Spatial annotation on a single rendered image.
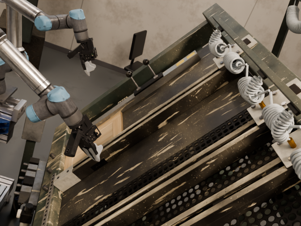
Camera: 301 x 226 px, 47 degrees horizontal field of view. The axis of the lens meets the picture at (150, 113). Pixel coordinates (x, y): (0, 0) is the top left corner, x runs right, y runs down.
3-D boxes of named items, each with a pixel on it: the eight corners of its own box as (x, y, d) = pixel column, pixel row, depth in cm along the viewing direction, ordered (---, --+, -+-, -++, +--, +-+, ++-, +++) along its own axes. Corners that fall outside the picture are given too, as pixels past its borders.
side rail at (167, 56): (79, 128, 240) (68, 118, 234) (215, 33, 215) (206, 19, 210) (79, 133, 235) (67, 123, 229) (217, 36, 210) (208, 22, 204)
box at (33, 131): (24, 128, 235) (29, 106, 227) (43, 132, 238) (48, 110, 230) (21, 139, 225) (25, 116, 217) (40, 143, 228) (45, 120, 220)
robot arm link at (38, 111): (42, 115, 150) (63, 106, 147) (32, 127, 140) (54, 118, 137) (32, 99, 147) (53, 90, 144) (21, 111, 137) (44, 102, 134)
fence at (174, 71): (70, 145, 215) (65, 141, 214) (198, 55, 194) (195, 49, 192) (69, 149, 211) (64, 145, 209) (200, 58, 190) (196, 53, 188)
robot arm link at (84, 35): (72, 33, 183) (76, 29, 190) (74, 42, 185) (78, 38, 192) (85, 32, 182) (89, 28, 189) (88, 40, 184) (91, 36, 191)
